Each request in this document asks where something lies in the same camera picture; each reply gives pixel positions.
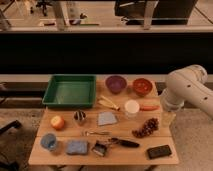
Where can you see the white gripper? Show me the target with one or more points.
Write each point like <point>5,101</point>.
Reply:
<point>170,102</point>

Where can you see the black handled brush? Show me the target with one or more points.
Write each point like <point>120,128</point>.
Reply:
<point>100,148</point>

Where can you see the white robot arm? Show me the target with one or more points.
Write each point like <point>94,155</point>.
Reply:
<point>186,84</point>

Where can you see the green plastic tray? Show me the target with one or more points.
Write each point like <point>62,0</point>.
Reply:
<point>70,91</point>

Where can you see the dark grape bunch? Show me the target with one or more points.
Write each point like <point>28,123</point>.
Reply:
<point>147,128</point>

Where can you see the orange carrot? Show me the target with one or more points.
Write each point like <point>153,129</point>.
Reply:
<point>149,108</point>

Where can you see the black rectangular phone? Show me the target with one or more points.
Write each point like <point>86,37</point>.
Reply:
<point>159,151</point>

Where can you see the white lidded cup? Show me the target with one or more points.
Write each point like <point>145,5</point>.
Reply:
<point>131,108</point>

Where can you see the red bowl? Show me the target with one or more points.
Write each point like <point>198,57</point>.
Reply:
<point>142,86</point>

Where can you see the wooden table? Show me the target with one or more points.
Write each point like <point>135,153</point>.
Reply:
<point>61,141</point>

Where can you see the purple bowl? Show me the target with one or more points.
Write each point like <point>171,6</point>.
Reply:
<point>116,84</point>

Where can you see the light blue cloth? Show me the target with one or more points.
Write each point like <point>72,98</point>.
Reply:
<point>106,118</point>

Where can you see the yellow banana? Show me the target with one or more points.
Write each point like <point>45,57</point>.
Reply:
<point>108,103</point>

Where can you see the small metal cup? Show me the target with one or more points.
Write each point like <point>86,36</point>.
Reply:
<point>80,117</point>

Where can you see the blue sponge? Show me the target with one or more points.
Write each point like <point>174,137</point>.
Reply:
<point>77,147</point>

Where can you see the orange apple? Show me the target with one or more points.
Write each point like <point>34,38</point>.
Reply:
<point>57,122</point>

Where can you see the blue plastic cup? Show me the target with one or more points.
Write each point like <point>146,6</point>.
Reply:
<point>49,142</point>

